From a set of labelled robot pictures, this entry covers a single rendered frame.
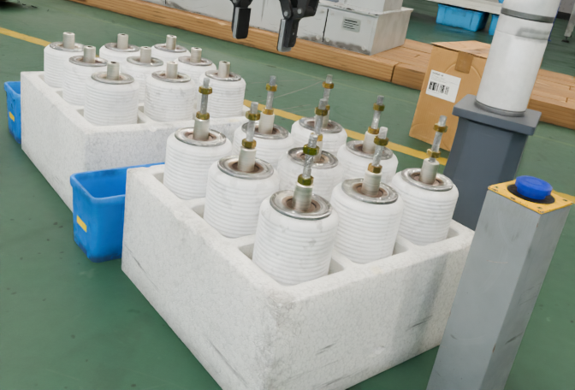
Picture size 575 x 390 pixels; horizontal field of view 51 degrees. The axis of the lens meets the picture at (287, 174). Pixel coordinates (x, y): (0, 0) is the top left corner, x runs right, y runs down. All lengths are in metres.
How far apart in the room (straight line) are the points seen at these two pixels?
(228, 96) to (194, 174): 0.39
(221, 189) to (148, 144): 0.39
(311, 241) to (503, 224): 0.22
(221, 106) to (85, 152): 0.29
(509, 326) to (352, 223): 0.22
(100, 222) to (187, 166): 0.21
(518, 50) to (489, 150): 0.18
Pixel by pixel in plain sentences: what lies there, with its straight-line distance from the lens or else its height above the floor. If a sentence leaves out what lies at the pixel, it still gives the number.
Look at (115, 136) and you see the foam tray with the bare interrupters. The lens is 1.11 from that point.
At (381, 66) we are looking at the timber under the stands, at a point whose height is 0.06.
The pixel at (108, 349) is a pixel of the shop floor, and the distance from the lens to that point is 0.87.
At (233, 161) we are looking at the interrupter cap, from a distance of 0.81.
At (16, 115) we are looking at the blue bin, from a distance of 1.50.
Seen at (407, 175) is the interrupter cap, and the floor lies 0.25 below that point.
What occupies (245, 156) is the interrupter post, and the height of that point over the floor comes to 0.27.
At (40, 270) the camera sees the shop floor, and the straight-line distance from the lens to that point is 1.03.
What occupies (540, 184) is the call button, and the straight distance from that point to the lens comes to 0.74.
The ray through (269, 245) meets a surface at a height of 0.21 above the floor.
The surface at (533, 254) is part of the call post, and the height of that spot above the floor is 0.26.
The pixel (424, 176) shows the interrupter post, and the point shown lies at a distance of 0.87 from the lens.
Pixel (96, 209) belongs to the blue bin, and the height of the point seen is 0.10.
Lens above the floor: 0.55
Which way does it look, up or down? 22 degrees down
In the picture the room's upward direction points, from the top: 10 degrees clockwise
